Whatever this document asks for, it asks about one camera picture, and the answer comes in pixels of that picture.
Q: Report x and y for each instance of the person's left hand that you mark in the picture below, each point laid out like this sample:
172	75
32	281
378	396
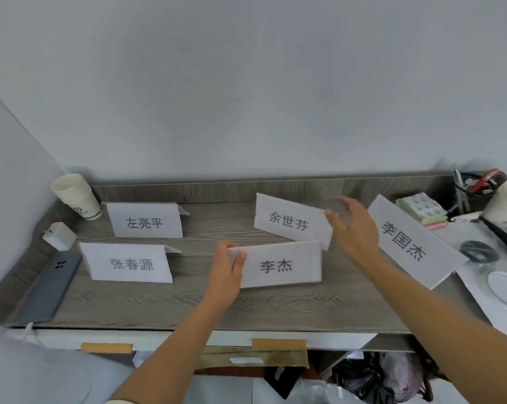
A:
222	286

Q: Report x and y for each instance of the person's right hand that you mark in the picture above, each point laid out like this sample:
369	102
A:
358	237

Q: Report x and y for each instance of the person's right thumb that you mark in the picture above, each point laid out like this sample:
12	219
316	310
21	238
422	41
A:
333	220

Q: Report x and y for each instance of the person's left thumb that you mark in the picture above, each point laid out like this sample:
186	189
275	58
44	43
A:
239	267

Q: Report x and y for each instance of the person's right forearm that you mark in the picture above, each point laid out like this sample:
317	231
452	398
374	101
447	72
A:
442	328

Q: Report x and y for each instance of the person's left forearm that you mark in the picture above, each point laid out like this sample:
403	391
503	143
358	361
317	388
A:
173	357

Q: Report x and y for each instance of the large white paper name card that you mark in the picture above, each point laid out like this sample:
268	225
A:
409	241

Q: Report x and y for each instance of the brown tape strip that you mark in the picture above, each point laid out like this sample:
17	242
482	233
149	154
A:
106	348
278	344

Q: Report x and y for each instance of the patterned sticky note pad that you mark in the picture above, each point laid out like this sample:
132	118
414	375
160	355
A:
421	208

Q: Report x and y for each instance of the brown cardboard strip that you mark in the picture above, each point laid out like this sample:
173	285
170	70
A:
253	357

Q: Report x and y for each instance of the silver pen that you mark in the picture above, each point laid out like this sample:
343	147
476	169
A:
458	189

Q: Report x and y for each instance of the white pen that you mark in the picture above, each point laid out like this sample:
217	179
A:
466	216

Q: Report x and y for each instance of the black pen holder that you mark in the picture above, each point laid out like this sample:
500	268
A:
474	201

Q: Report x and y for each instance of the black tape roll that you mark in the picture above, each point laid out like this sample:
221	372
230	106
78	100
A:
478	252

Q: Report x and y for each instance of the white paper sheets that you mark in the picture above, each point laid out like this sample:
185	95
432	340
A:
476	281

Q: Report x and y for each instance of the red pen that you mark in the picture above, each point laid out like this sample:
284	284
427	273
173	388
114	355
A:
484	178

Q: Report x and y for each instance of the black plastic bag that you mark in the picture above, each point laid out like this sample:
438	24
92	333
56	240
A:
362	378

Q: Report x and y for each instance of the pale pink plastic bag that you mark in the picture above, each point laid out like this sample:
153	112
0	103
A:
402	374

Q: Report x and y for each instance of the single white paper cup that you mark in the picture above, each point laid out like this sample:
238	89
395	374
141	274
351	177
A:
506	206

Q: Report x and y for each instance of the black flat bar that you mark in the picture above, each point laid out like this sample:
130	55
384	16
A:
506	237

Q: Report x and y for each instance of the stack of white paper cups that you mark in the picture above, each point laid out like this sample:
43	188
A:
76	197

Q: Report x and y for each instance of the white charger adapter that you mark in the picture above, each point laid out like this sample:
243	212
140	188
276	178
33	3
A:
59	236

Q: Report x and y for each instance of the grey smartphone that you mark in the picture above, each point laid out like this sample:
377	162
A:
47	290

